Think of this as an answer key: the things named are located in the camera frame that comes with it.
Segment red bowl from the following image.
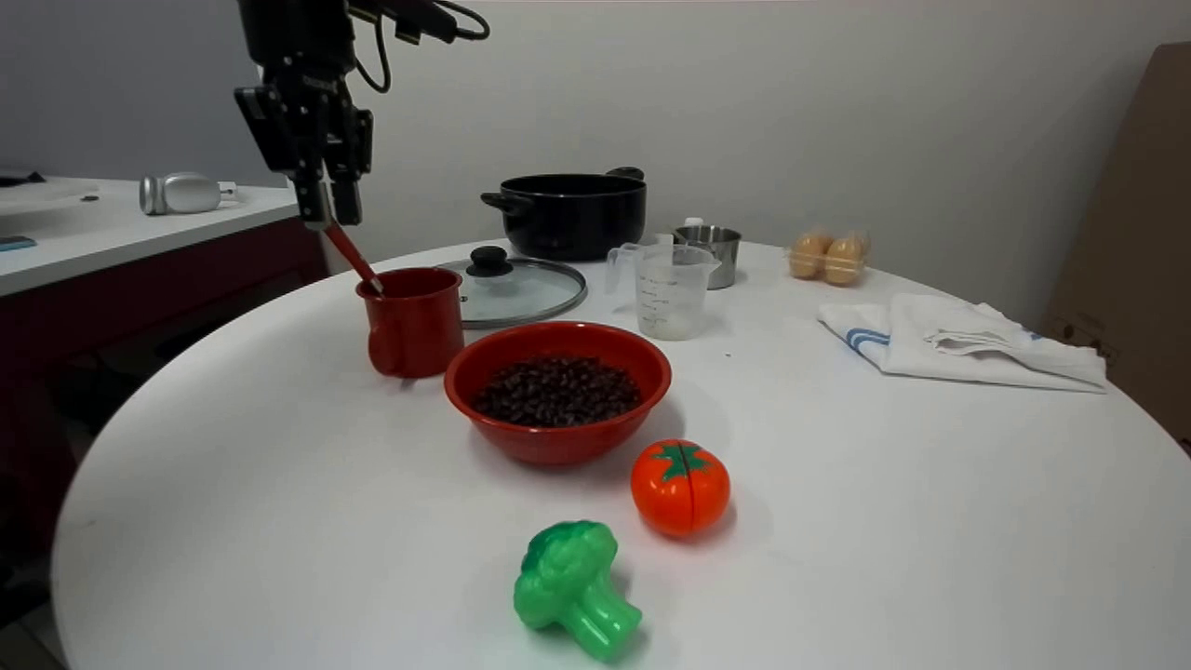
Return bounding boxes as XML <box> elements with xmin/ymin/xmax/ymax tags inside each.
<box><xmin>442</xmin><ymin>318</ymin><xmax>674</xmax><ymax>473</ymax></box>

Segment red handled metal spoon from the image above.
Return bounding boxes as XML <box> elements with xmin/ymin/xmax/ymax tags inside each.
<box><xmin>319</xmin><ymin>220</ymin><xmax>389</xmax><ymax>301</ymax></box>

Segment clear plastic measuring cup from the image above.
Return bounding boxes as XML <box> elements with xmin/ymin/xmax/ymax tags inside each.
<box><xmin>608</xmin><ymin>237</ymin><xmax>724</xmax><ymax>344</ymax></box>

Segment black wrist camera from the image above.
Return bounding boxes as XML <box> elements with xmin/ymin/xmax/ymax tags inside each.
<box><xmin>353</xmin><ymin>0</ymin><xmax>461</xmax><ymax>47</ymax></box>

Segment cardboard box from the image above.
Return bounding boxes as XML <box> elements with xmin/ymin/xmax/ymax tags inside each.
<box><xmin>1040</xmin><ymin>41</ymin><xmax>1191</xmax><ymax>449</ymax></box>

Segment silver metal object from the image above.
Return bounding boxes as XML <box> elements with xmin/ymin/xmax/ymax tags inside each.
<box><xmin>137</xmin><ymin>170</ymin><xmax>245</xmax><ymax>220</ymax></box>

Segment green toy broccoli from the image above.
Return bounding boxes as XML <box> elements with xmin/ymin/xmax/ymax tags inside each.
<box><xmin>509</xmin><ymin>517</ymin><xmax>648</xmax><ymax>666</ymax></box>

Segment red cabinet with white top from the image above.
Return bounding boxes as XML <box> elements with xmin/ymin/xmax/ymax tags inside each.
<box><xmin>0</xmin><ymin>176</ymin><xmax>334</xmax><ymax>552</ymax></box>

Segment white cloth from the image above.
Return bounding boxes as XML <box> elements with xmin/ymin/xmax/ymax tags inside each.
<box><xmin>815</xmin><ymin>289</ymin><xmax>1108</xmax><ymax>396</ymax></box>

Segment glass pot lid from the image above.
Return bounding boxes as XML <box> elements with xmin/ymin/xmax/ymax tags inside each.
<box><xmin>449</xmin><ymin>241</ymin><xmax>588</xmax><ymax>330</ymax></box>

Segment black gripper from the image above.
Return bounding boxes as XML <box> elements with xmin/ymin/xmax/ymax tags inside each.
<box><xmin>231</xmin><ymin>61</ymin><xmax>376</xmax><ymax>229</ymax></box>

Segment steel measuring cup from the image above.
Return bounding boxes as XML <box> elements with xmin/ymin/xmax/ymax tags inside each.
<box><xmin>670</xmin><ymin>220</ymin><xmax>746</xmax><ymax>289</ymax></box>

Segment dark beans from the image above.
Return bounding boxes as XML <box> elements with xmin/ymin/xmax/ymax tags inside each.
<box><xmin>473</xmin><ymin>352</ymin><xmax>644</xmax><ymax>432</ymax></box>

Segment black cooking pot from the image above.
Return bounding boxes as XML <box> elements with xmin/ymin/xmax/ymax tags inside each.
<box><xmin>481</xmin><ymin>164</ymin><xmax>653</xmax><ymax>263</ymax></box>

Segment orange toy tomato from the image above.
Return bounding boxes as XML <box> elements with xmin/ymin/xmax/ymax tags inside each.
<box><xmin>631</xmin><ymin>437</ymin><xmax>732</xmax><ymax>542</ymax></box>

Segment red mug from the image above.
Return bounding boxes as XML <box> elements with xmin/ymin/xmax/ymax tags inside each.
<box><xmin>353</xmin><ymin>263</ymin><xmax>464</xmax><ymax>383</ymax></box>

